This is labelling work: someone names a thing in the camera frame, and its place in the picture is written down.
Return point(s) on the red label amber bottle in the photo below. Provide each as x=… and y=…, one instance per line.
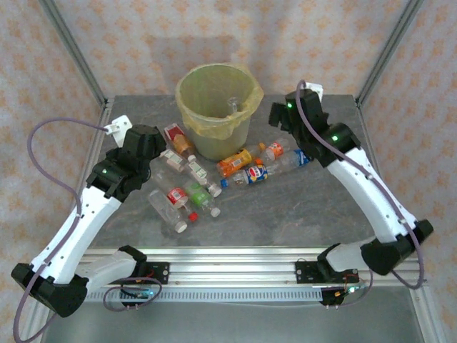
x=178, y=139

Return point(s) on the orange cap clear bottle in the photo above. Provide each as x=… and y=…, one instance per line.
x=275, y=149

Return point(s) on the blue label water bottle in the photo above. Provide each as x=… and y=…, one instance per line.
x=300, y=158

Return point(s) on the small clear white cap bottle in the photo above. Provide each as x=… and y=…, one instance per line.
x=233, y=104

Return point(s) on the white green label clear bottle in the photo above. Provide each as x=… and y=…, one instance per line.
x=198, y=171

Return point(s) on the red label red cap bottle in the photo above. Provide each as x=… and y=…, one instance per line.
x=176, y=196

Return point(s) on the pepsi bottle blue cap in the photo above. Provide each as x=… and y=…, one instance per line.
x=257, y=174

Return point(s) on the orange yellow label juice bottle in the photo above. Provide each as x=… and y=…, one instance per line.
x=233, y=162

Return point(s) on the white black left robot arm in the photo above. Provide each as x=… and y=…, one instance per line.
x=78, y=228

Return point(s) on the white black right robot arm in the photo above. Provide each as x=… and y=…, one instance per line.
x=371, y=193

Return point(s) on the yellow plastic bin liner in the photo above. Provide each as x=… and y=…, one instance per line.
x=200, y=125

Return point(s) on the pale green plastic bin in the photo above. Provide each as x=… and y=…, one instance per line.
x=218, y=148

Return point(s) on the green circuit board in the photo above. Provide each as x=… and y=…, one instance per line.
x=141, y=294
x=351, y=289

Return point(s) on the grey metal panel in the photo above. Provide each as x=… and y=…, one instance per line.
x=232, y=325

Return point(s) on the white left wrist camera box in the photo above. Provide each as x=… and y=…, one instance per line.
x=119, y=125

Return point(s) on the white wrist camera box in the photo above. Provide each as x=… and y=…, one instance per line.
x=315, y=86
x=119, y=125

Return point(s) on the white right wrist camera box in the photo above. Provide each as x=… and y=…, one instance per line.
x=315, y=86

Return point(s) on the aluminium table side rail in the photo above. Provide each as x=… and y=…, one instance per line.
x=365, y=125
x=96, y=143

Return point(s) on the aluminium frame post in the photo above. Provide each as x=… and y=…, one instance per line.
x=391, y=46
x=72, y=46

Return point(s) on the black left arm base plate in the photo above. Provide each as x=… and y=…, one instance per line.
x=159, y=273

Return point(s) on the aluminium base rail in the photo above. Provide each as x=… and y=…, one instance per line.
x=232, y=268

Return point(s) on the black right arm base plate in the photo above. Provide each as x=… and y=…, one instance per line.
x=307, y=271

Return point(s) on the aluminium lower frame bar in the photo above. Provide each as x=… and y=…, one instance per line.
x=35, y=330
x=426, y=314

